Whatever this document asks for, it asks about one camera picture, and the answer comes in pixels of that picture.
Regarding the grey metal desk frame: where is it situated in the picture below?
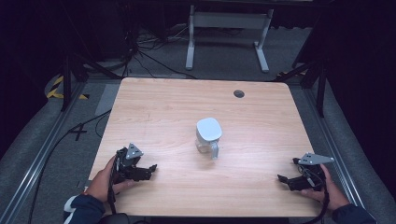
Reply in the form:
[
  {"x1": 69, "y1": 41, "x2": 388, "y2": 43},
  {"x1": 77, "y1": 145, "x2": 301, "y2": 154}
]
[{"x1": 185, "y1": 4, "x2": 276, "y2": 75}]

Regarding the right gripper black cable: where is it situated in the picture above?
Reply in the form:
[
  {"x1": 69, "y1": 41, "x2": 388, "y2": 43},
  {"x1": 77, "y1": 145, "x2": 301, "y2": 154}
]
[{"x1": 306, "y1": 188, "x2": 331, "y2": 224}]

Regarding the black floor cable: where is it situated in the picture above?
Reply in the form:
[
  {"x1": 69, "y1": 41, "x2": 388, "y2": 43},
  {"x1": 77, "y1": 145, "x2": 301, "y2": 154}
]
[{"x1": 27, "y1": 108, "x2": 113, "y2": 224}]

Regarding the white mug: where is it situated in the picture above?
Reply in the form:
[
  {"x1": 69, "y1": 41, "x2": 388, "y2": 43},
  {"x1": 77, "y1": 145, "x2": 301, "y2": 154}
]
[{"x1": 194, "y1": 117, "x2": 224, "y2": 161}]

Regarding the yellow and black floor tape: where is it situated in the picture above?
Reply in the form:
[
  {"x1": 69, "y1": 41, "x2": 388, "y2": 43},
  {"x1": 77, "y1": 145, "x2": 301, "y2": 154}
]
[{"x1": 46, "y1": 75, "x2": 91, "y2": 101}]

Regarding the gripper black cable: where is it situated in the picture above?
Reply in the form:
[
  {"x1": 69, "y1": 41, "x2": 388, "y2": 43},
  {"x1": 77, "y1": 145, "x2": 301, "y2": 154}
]
[
  {"x1": 106, "y1": 154, "x2": 121, "y2": 216},
  {"x1": 306, "y1": 188, "x2": 331, "y2": 224}
]

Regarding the black metal stand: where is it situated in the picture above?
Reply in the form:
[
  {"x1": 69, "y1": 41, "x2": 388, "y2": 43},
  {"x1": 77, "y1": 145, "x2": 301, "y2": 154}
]
[
  {"x1": 273, "y1": 57, "x2": 329, "y2": 119},
  {"x1": 60, "y1": 51, "x2": 123, "y2": 113}
]

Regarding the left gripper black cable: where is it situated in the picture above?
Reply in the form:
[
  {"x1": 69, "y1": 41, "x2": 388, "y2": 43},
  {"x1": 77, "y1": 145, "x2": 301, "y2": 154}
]
[{"x1": 106, "y1": 154, "x2": 121, "y2": 216}]

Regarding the aluminium floor rail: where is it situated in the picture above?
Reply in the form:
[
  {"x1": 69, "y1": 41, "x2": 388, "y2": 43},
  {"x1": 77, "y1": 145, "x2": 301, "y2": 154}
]
[
  {"x1": 302, "y1": 87, "x2": 366, "y2": 209},
  {"x1": 0, "y1": 81, "x2": 89, "y2": 224}
]

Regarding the person's left hand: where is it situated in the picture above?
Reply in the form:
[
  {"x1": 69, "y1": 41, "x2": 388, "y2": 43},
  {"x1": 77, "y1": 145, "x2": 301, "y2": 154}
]
[{"x1": 85, "y1": 155, "x2": 136, "y2": 203}]

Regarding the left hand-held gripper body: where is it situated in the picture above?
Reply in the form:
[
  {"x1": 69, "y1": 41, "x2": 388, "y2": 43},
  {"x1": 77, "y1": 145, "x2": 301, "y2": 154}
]
[{"x1": 113, "y1": 142, "x2": 149, "y2": 185}]

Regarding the person's right hand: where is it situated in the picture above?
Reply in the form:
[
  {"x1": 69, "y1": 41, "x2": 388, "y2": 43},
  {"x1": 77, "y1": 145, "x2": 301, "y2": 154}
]
[{"x1": 300, "y1": 163, "x2": 351, "y2": 212}]

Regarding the bundle of black cables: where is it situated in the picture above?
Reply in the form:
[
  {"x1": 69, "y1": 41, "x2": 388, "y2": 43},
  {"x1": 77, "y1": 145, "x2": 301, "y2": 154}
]
[{"x1": 122, "y1": 23, "x2": 198, "y2": 80}]

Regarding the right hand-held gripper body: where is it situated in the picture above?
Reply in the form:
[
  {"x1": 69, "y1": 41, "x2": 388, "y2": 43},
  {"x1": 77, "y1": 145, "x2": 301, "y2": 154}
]
[{"x1": 291, "y1": 151, "x2": 335, "y2": 192}]

